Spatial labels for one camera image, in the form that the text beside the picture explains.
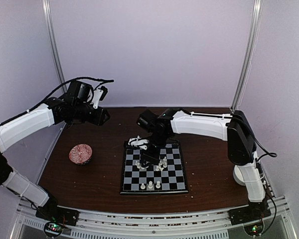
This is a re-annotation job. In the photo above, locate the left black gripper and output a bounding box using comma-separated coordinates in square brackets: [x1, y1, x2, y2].
[73, 102, 110, 125]

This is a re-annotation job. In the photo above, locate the black grey chessboard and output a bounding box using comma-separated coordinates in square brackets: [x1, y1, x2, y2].
[120, 141, 188, 195]

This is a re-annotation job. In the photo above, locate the white chess bishop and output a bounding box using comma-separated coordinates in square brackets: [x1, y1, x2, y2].
[140, 183, 146, 190]

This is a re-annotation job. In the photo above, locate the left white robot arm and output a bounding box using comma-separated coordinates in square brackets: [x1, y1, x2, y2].
[0, 77, 112, 221]

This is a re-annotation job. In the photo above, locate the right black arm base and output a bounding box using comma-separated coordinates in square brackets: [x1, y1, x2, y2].
[228, 200, 272, 237]

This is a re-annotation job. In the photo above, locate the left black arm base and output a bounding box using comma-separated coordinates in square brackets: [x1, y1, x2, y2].
[31, 203, 79, 239]

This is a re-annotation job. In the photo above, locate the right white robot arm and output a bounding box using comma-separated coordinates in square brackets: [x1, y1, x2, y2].
[128, 108, 265, 220]

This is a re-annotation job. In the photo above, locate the fallen white chess piece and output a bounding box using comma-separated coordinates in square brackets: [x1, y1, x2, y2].
[154, 165, 164, 172]

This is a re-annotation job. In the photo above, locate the red patterned bowl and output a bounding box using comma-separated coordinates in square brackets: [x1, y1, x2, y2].
[69, 144, 93, 166]

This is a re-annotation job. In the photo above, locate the white bowl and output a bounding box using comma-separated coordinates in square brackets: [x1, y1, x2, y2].
[233, 165, 245, 187]

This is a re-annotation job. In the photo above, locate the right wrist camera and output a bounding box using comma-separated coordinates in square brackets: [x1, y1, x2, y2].
[128, 135, 149, 150]

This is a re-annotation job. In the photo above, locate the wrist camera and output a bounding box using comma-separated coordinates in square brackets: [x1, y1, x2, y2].
[128, 135, 149, 150]
[92, 86, 108, 109]

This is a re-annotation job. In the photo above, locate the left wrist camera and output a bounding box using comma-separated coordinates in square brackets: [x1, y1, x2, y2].
[92, 86, 108, 109]

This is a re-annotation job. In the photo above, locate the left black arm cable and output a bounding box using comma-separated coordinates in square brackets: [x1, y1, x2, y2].
[27, 77, 115, 113]

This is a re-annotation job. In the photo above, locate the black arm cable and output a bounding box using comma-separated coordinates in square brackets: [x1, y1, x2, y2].
[27, 77, 115, 113]
[251, 136, 280, 236]

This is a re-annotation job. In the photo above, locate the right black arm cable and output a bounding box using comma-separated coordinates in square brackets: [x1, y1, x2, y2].
[251, 136, 280, 236]

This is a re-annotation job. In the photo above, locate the left aluminium frame post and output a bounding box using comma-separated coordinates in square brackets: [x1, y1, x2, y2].
[42, 0, 65, 85]

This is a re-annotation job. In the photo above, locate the aluminium frame post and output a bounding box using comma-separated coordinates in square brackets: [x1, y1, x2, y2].
[230, 0, 263, 113]
[42, 0, 65, 85]

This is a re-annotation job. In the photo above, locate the right aluminium frame post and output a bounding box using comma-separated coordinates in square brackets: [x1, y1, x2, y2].
[230, 0, 263, 113]

